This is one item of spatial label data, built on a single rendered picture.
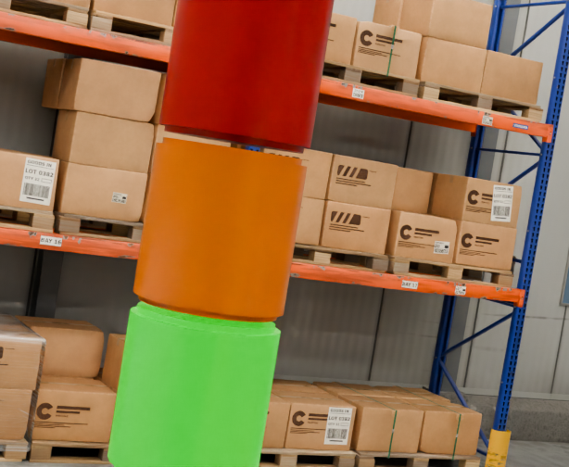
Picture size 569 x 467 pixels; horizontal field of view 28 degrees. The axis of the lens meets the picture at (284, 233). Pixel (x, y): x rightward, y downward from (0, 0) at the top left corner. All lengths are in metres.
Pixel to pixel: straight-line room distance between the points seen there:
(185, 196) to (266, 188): 0.02
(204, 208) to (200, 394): 0.06
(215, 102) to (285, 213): 0.04
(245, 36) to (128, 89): 7.87
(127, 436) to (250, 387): 0.04
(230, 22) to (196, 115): 0.03
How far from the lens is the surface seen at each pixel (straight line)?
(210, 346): 0.36
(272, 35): 0.36
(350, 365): 10.81
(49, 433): 8.43
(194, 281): 0.36
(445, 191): 9.85
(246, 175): 0.36
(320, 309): 10.53
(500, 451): 10.14
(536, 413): 12.01
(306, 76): 0.37
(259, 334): 0.37
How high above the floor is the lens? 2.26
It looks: 3 degrees down
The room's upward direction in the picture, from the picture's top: 9 degrees clockwise
